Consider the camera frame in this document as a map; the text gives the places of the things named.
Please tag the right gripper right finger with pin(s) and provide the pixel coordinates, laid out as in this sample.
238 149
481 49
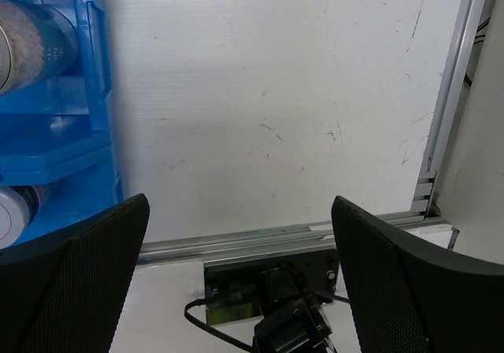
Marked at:
409 295

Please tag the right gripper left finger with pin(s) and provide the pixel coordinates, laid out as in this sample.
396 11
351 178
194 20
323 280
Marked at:
65 291

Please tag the silver-lid jar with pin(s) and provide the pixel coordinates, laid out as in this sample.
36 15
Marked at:
19 207

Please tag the silver-lid bottle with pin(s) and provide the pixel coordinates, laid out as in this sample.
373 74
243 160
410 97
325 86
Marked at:
37 43

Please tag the near blue storage bin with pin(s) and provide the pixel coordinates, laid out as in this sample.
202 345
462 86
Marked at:
88 185

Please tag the blue storage bin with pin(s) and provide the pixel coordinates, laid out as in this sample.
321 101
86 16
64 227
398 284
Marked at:
64 125
88 185

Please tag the middle blue storage bin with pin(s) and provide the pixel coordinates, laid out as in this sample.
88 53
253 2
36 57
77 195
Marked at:
64 125

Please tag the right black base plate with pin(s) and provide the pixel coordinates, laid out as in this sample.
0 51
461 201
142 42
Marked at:
252 289

